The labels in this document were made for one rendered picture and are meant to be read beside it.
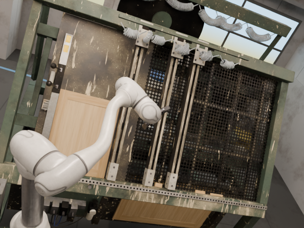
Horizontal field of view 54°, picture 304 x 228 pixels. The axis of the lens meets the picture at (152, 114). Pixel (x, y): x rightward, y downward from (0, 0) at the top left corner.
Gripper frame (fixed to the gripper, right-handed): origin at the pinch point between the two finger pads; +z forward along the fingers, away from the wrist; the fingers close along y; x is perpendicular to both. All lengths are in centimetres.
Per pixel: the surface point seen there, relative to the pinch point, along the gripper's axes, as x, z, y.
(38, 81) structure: 75, 13, -50
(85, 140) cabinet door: 24, 24, -51
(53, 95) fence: 59, 10, -46
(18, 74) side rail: 80, -2, -53
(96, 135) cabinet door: 22, 27, -43
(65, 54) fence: 76, 11, -22
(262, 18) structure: 22, 89, 129
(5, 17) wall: 285, 211, -88
